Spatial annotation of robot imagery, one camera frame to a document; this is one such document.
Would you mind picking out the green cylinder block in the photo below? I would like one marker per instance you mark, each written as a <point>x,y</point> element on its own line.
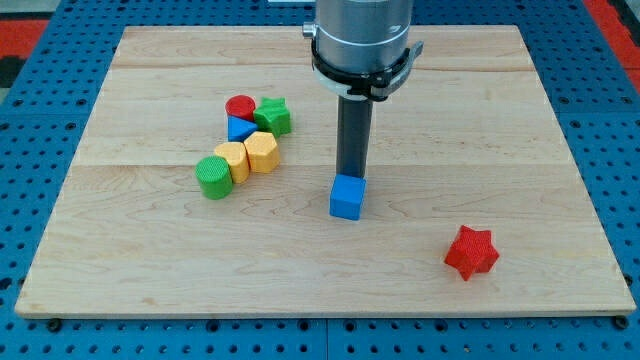
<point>214,177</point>

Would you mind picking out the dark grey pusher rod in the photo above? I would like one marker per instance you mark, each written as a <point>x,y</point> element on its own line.
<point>353,131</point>

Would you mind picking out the green star block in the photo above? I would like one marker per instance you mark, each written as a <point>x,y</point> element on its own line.
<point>273,115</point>

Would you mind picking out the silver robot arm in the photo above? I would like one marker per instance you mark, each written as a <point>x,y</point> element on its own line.
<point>359,47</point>

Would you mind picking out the blue cube block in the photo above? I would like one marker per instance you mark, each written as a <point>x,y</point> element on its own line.
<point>346,197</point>

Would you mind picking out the yellow hexagon block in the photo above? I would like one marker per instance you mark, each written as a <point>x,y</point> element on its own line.
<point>263,152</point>

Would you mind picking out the blue triangle block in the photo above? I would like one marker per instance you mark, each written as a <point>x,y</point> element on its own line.
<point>238,129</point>

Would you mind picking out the red star block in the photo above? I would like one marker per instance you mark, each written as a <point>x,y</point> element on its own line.
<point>471,252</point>

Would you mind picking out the red cylinder block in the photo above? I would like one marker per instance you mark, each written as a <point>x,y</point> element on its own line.
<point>241,106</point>

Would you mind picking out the yellow heart block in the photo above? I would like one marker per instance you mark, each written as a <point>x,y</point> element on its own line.
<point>236,156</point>

